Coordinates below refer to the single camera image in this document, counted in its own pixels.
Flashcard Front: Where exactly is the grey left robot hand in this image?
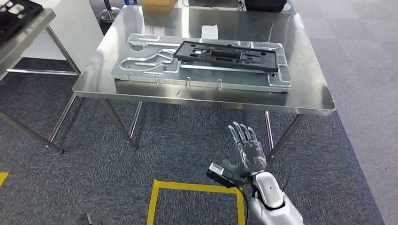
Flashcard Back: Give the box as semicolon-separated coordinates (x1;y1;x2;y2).
74;213;94;225

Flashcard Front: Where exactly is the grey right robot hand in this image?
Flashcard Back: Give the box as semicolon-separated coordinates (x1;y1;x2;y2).
222;121;268;179

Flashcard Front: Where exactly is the black plastic plate frame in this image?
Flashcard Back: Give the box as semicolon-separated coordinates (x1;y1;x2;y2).
173;41;279;73
0;0;44;43

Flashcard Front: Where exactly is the steel workbench table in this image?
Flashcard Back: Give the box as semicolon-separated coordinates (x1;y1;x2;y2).
72;4;337;160

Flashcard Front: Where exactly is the grey metal fixture plate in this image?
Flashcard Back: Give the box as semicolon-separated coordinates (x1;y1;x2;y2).
111;33;293;93

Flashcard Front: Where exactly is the black case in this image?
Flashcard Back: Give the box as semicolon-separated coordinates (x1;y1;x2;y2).
244;0;287;13

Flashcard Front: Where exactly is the brown cardboard box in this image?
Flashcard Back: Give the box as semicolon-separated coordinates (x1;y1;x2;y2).
140;0;178;8

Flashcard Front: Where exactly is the white cabinet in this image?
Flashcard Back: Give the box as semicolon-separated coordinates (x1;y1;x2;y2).
20;0;105;74

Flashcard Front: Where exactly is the steel side table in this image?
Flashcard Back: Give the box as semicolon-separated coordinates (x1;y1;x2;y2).
0;8;82;154

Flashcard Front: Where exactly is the black camera cable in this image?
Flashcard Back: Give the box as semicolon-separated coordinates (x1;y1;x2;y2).
208;171;249;225

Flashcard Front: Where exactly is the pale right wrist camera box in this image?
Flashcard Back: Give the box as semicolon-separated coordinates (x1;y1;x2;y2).
207;163;225;178

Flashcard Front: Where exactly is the chrome stanchion post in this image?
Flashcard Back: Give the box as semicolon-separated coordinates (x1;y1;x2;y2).
99;0;121;24

